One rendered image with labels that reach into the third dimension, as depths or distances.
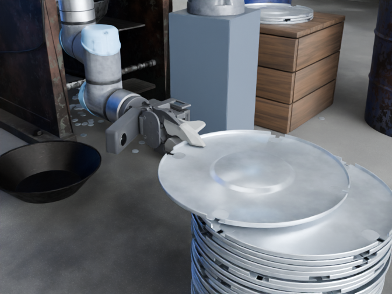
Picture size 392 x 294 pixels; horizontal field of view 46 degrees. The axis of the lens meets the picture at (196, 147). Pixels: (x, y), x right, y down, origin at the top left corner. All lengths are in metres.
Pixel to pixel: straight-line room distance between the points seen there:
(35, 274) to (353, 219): 0.67
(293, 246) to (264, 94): 1.08
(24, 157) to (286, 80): 0.85
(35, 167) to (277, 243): 0.97
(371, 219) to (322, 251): 0.10
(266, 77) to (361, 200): 0.96
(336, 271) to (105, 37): 0.61
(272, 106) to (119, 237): 0.76
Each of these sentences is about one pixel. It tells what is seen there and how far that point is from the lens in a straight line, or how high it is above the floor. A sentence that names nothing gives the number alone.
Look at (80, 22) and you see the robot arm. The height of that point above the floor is 0.47.
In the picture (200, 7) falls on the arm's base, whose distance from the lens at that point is 1.20.
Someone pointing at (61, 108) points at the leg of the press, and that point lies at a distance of 1.53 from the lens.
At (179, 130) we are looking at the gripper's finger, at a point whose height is 0.34.
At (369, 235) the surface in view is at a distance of 0.63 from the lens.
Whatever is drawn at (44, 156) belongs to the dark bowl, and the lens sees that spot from 1.44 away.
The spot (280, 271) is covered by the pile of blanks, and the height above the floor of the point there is 0.28.
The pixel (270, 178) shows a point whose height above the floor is 0.32.
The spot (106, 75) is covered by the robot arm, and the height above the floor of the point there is 0.38.
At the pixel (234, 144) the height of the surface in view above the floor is 0.31.
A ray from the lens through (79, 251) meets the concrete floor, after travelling 1.08.
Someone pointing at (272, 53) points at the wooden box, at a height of 0.27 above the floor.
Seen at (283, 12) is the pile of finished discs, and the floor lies 0.37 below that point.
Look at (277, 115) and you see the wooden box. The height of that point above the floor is 0.06.
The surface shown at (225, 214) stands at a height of 0.31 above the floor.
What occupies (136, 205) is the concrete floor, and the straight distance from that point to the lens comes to 1.21.
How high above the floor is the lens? 0.66
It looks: 26 degrees down
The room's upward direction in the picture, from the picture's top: straight up
